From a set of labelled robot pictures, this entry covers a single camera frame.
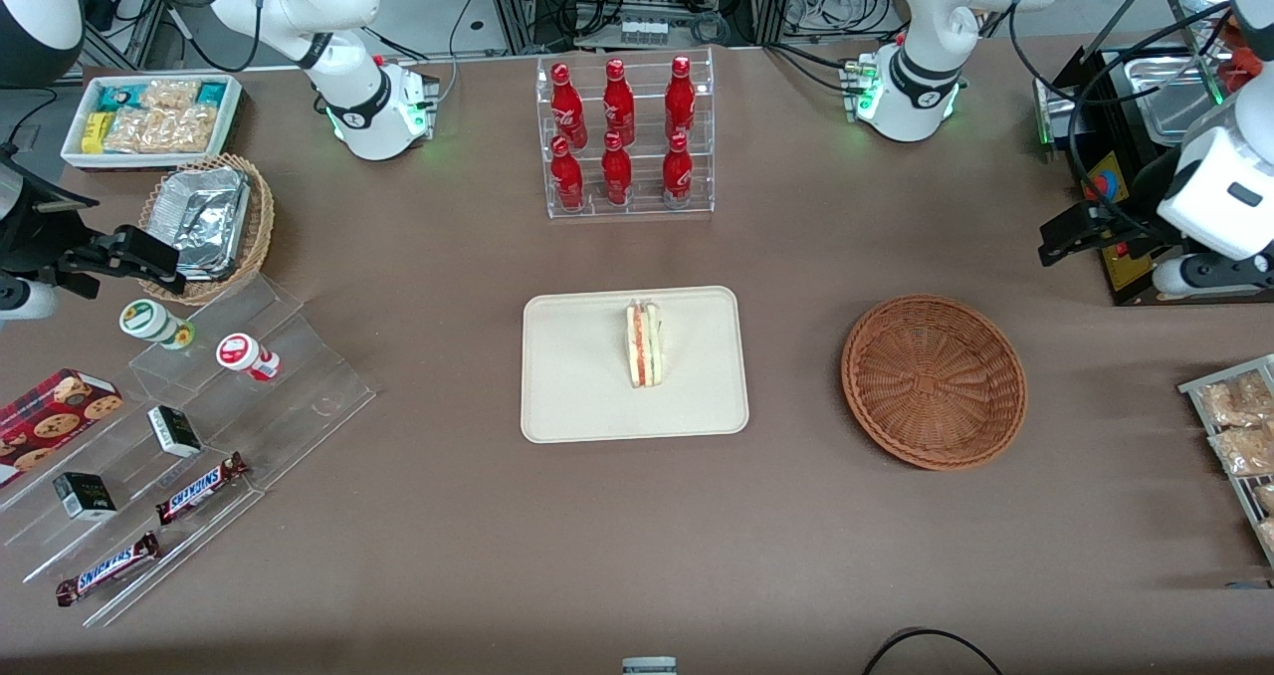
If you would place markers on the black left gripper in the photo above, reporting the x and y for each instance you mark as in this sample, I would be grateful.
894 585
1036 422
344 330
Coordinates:
1138 206

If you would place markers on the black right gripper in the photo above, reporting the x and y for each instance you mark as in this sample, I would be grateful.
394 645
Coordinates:
33 240

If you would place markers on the triangular sandwich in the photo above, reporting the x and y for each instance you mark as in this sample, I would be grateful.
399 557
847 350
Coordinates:
644 346

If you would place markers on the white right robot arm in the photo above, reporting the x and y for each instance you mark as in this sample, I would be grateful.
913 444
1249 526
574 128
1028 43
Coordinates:
348 88

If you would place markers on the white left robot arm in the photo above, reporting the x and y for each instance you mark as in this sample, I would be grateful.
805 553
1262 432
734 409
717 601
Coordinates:
916 48

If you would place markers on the light tan wicker basket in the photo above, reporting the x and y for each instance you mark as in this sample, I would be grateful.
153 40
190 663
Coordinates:
261 222

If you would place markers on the brown round wicker basket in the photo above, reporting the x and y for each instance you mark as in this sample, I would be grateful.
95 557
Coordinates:
934 381

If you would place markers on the cream rectangular tray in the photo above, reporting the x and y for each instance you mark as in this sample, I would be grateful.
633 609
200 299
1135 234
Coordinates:
577 376

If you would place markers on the green lid yogurt cup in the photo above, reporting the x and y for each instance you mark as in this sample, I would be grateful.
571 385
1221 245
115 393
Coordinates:
147 321

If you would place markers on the red round button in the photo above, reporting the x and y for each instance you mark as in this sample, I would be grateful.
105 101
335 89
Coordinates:
1107 187

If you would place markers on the black food warmer appliance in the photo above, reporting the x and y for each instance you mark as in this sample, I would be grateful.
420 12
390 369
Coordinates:
1130 277

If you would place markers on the silver foil container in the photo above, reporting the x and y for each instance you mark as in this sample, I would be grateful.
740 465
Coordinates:
204 219

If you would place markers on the red lid yogurt cup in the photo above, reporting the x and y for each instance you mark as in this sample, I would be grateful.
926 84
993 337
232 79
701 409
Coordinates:
239 352

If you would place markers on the large clear cracker bag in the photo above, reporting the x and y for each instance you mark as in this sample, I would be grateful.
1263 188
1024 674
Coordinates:
159 130

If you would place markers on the white rectangular snack bin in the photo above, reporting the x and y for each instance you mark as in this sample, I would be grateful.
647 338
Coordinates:
75 152

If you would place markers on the yellow snack pack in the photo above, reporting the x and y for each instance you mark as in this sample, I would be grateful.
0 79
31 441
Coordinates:
95 131

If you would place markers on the steel pan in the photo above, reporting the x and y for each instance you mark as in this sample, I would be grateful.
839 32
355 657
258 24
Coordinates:
1169 108

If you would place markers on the small black carton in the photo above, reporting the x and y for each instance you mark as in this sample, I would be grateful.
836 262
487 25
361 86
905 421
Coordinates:
85 496
174 431

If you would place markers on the small clear cracker bag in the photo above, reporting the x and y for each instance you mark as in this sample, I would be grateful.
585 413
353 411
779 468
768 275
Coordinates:
169 94

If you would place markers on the teal snack pack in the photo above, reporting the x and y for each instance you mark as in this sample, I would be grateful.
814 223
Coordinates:
115 96
211 93

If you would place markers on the clear acrylic stepped stand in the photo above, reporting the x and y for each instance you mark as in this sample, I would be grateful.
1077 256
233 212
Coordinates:
299 386

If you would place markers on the red cookie box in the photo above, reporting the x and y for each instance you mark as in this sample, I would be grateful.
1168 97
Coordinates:
50 421

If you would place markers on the brown Snickers bar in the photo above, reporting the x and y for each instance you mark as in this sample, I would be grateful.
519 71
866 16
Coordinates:
107 568
199 488

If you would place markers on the clear bag of snacks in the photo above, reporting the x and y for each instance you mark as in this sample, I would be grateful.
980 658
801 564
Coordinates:
1267 534
1244 449
1265 498
1234 401

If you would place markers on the glass display case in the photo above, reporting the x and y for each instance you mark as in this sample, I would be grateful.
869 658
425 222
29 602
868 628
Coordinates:
1194 8

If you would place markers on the red cola bottle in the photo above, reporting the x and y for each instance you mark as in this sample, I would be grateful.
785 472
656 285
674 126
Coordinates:
677 172
616 172
680 96
566 177
618 101
565 103

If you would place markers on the clear acrylic bottle rack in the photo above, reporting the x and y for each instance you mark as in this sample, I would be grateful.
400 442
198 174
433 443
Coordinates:
637 207

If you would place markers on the white power strip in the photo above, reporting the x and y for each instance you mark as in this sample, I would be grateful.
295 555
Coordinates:
645 30

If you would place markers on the grey device with label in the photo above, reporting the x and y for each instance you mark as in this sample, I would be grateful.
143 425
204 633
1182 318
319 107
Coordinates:
649 666

